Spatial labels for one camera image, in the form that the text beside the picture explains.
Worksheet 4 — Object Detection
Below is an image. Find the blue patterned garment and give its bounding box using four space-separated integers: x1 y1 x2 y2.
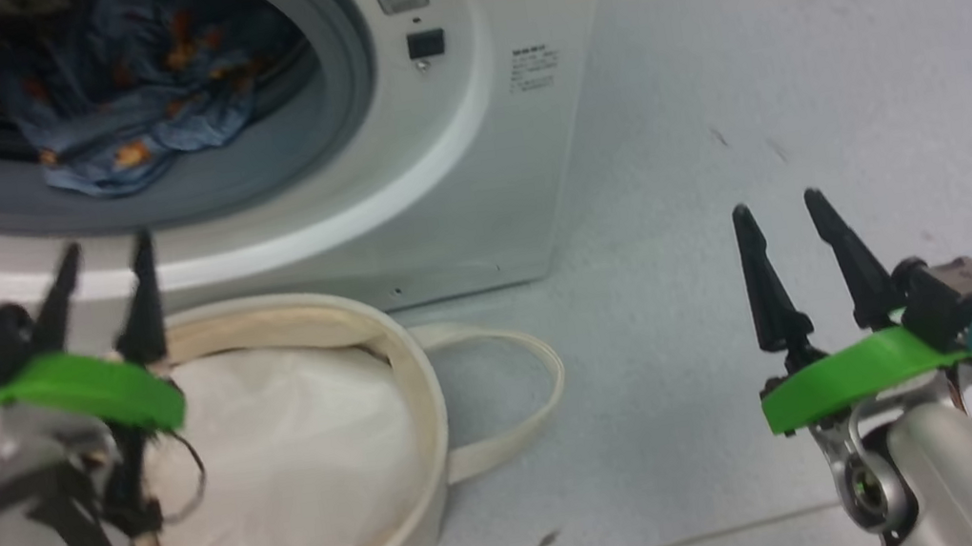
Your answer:
0 0 331 211

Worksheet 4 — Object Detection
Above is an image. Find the white front-load washing machine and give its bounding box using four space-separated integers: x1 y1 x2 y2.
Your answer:
0 0 665 371

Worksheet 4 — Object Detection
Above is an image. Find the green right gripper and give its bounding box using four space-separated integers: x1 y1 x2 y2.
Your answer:
729 168 972 439

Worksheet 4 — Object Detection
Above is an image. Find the small printed text label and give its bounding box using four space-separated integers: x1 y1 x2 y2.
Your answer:
505 41 565 94

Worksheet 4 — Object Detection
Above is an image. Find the black door latch socket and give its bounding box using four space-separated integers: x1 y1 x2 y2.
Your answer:
406 27 449 61

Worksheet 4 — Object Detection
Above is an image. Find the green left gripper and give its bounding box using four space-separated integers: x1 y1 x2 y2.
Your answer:
0 228 191 458

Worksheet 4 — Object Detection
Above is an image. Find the cream canvas laundry basket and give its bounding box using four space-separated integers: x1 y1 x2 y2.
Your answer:
0 253 592 546

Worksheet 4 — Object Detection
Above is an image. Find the white pillow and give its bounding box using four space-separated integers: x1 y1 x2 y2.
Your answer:
114 324 439 546

